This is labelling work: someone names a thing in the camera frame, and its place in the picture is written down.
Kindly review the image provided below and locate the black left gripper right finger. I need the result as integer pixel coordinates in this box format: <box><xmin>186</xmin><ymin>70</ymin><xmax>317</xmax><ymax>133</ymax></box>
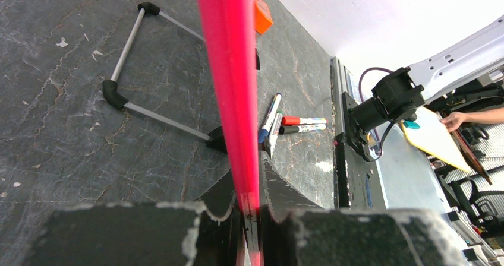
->
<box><xmin>260</xmin><ymin>156</ymin><xmax>467</xmax><ymax>265</ymax></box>

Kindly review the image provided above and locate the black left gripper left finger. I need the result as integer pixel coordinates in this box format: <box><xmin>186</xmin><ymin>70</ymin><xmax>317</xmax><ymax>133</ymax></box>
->
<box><xmin>23</xmin><ymin>173</ymin><xmax>242</xmax><ymax>265</ymax></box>

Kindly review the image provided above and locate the pink framed whiteboard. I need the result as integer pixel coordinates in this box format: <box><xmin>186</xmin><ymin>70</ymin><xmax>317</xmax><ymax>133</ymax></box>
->
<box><xmin>197</xmin><ymin>0</ymin><xmax>262</xmax><ymax>265</ymax></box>

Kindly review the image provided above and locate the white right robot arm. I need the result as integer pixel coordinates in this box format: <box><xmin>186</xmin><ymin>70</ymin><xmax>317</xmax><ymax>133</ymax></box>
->
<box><xmin>346</xmin><ymin>17</ymin><xmax>503</xmax><ymax>135</ymax></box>

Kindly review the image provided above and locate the person forearm outside cell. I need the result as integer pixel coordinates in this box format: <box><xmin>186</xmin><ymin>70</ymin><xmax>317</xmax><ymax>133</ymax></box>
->
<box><xmin>465</xmin><ymin>107</ymin><xmax>504</xmax><ymax>125</ymax></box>

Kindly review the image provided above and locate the black whiteboard marker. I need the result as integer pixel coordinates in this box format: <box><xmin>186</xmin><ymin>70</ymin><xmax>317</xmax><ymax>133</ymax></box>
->
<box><xmin>279</xmin><ymin>123</ymin><xmax>326</xmax><ymax>135</ymax></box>

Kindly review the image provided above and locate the blue whiteboard marker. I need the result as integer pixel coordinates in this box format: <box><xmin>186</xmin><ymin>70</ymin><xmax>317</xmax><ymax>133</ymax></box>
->
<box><xmin>259</xmin><ymin>93</ymin><xmax>282</xmax><ymax>143</ymax></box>

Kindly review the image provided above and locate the red whiteboard marker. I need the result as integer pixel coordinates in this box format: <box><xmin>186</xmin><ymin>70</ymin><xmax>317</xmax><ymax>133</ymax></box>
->
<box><xmin>281</xmin><ymin>116</ymin><xmax>327</xmax><ymax>125</ymax></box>

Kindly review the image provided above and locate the person hand outside cell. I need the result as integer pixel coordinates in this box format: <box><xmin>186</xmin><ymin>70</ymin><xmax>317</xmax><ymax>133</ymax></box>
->
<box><xmin>440</xmin><ymin>112</ymin><xmax>467</xmax><ymax>132</ymax></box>

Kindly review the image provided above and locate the yellow flat object outside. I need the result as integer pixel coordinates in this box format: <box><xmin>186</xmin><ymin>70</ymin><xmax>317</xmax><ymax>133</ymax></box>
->
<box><xmin>400</xmin><ymin>107</ymin><xmax>471</xmax><ymax>173</ymax></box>

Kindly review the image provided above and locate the orange semicircle toy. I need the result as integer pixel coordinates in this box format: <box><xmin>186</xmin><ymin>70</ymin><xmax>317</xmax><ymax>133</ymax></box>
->
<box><xmin>254</xmin><ymin>0</ymin><xmax>273</xmax><ymax>34</ymax></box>

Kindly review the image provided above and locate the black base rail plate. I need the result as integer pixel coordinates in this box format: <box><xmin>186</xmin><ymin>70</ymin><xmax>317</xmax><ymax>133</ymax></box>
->
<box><xmin>334</xmin><ymin>92</ymin><xmax>386</xmax><ymax>210</ymax></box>

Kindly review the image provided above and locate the whiteboard wire easel stand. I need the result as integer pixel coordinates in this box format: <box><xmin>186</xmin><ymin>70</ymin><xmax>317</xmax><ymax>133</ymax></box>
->
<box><xmin>102</xmin><ymin>1</ymin><xmax>262</xmax><ymax>154</ymax></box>

